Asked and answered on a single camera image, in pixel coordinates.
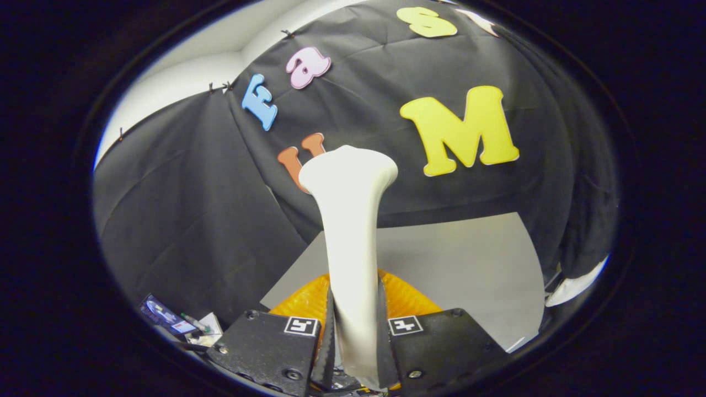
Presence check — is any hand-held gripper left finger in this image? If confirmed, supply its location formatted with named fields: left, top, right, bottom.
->
left=205, top=273, right=335, bottom=397

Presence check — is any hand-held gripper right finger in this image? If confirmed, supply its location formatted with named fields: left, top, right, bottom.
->
left=377, top=269, right=508, bottom=397

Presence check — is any white garment steamer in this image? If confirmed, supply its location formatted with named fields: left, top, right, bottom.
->
left=298, top=145, right=399, bottom=389

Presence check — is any grey cabinet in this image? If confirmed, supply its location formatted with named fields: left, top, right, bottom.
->
left=259, top=212, right=547, bottom=353

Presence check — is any white paper sheet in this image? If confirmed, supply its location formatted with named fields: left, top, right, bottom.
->
left=190, top=313, right=224, bottom=347

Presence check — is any green pen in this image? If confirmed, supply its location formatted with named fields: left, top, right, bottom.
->
left=179, top=312, right=213, bottom=334

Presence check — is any black backdrop cloth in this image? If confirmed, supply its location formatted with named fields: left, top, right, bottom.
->
left=93, top=0, right=618, bottom=326

